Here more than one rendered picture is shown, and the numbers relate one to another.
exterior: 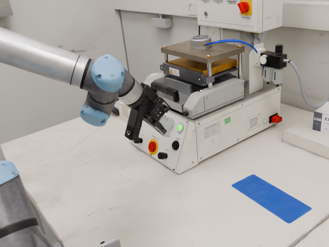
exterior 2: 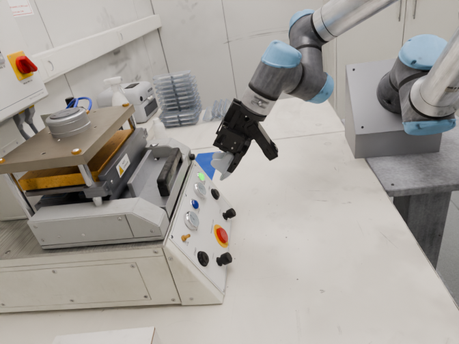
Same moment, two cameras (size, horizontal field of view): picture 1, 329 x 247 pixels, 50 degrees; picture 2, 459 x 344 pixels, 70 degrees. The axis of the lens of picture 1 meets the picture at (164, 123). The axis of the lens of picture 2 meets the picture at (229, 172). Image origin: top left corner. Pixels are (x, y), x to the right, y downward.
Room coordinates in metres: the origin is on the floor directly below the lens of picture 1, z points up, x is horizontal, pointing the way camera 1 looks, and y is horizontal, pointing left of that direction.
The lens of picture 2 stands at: (1.59, 0.51, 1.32)
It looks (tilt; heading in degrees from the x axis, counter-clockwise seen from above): 29 degrees down; 222
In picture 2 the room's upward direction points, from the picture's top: 11 degrees counter-clockwise
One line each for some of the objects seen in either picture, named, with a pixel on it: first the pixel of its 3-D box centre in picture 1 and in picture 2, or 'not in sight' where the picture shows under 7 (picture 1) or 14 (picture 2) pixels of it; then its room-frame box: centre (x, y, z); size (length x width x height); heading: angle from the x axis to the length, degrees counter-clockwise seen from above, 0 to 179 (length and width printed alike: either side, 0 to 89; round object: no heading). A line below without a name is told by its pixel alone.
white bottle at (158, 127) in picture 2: not in sight; (160, 134); (0.80, -0.56, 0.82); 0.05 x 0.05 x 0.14
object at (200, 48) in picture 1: (211, 52); (67, 138); (1.30, -0.20, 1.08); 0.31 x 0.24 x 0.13; 33
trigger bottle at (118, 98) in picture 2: not in sight; (121, 104); (0.75, -0.86, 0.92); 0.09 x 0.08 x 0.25; 130
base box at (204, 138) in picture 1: (206, 115); (120, 225); (1.28, -0.17, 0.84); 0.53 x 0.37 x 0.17; 123
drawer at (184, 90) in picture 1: (193, 85); (115, 183); (1.28, -0.13, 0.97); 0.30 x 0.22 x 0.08; 123
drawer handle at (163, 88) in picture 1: (164, 91); (171, 169); (1.20, -0.01, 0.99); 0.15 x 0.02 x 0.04; 33
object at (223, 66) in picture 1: (202, 59); (82, 147); (1.29, -0.17, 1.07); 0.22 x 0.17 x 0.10; 33
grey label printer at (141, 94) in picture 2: not in sight; (128, 102); (0.64, -0.96, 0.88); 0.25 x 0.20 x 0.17; 118
